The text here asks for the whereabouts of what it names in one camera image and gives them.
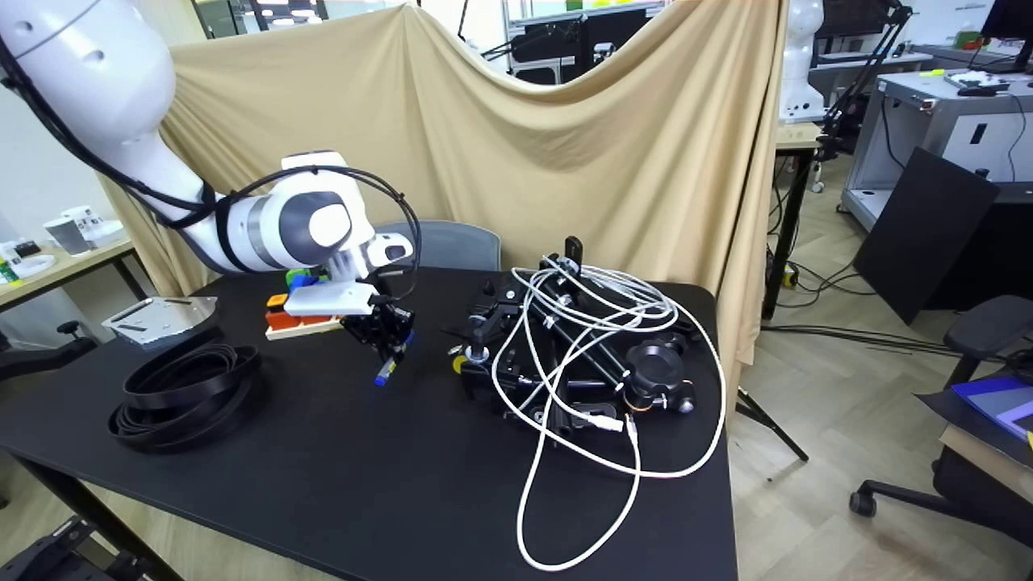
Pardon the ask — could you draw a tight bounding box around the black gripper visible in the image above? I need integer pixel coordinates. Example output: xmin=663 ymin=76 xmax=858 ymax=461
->
xmin=341 ymin=302 xmax=418 ymax=367

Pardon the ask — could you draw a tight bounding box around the blue yellow marker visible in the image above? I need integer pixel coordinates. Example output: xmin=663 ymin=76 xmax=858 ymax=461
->
xmin=373 ymin=362 xmax=401 ymax=386

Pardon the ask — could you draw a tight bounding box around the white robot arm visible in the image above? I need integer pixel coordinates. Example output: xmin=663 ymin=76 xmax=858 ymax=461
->
xmin=0 ymin=0 xmax=421 ymax=363

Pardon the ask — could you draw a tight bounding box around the grey blue chair back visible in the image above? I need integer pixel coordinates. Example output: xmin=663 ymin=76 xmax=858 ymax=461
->
xmin=387 ymin=218 xmax=505 ymax=272

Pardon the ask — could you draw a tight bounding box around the colourful shape sorting toy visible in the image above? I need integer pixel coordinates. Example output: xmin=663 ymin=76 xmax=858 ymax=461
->
xmin=266 ymin=266 xmax=339 ymax=343

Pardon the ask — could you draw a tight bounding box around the black coiled belt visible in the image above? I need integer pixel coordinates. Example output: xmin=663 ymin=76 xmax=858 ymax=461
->
xmin=108 ymin=343 xmax=266 ymax=456

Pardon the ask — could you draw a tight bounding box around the wooden side table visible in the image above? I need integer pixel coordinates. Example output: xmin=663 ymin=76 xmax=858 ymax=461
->
xmin=0 ymin=241 xmax=144 ymax=308

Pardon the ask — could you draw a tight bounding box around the black leaning panel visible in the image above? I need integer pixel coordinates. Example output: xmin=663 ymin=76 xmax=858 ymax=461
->
xmin=852 ymin=149 xmax=999 ymax=322

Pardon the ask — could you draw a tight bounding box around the black office chair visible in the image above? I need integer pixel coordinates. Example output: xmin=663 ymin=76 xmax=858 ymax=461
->
xmin=849 ymin=293 xmax=1033 ymax=545

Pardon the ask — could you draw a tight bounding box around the grey equipment cart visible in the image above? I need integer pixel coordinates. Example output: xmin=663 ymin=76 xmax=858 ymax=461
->
xmin=842 ymin=72 xmax=1033 ymax=228

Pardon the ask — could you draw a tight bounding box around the black tripod mount pile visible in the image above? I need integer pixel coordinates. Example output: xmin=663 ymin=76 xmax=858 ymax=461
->
xmin=448 ymin=235 xmax=702 ymax=431

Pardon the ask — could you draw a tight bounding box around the white coiled cable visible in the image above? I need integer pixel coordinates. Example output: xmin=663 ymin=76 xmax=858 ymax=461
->
xmin=489 ymin=255 xmax=734 ymax=573

